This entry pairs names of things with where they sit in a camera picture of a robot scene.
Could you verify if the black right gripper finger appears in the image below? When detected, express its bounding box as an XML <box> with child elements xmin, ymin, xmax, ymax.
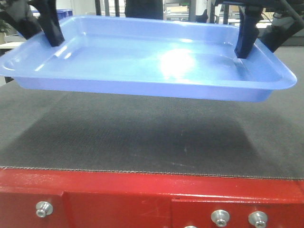
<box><xmin>235</xmin><ymin>5</ymin><xmax>259</xmax><ymax>59</ymax></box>

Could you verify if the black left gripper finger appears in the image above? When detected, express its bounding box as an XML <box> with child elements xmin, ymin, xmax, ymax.
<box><xmin>30</xmin><ymin>0</ymin><xmax>65</xmax><ymax>47</ymax></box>

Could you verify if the blue plastic tray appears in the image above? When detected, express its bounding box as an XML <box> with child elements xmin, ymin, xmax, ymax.
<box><xmin>0</xmin><ymin>16</ymin><xmax>297</xmax><ymax>102</ymax></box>

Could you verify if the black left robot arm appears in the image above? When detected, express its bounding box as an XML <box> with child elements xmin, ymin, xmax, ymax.
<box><xmin>0</xmin><ymin>0</ymin><xmax>65</xmax><ymax>47</ymax></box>

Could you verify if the silver bolt right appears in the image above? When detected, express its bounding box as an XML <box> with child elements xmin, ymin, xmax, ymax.
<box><xmin>248</xmin><ymin>211</ymin><xmax>268</xmax><ymax>228</ymax></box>

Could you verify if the silver bolt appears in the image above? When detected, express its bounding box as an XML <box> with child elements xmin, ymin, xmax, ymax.
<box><xmin>248</xmin><ymin>211</ymin><xmax>268</xmax><ymax>228</ymax></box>
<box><xmin>36</xmin><ymin>201</ymin><xmax>53</xmax><ymax>218</ymax></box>
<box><xmin>210</xmin><ymin>209</ymin><xmax>230</xmax><ymax>228</ymax></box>

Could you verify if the silver bolt middle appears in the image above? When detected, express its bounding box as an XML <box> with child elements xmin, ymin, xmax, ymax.
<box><xmin>210</xmin><ymin>209</ymin><xmax>230</xmax><ymax>228</ymax></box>

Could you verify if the silver bolt left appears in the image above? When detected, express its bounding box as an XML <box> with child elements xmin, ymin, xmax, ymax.
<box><xmin>36</xmin><ymin>201</ymin><xmax>53</xmax><ymax>218</ymax></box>

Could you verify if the red metal cart frame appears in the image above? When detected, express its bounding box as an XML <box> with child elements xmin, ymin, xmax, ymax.
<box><xmin>0</xmin><ymin>169</ymin><xmax>304</xmax><ymax>228</ymax></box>

